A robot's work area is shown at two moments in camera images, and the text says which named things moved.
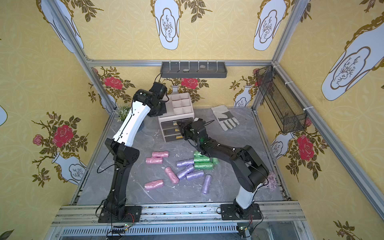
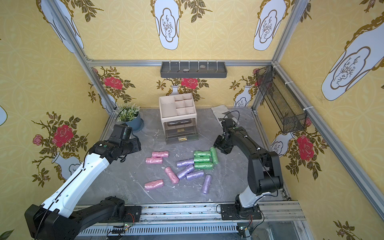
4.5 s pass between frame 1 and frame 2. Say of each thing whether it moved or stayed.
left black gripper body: moved
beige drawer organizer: stayed
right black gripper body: moved
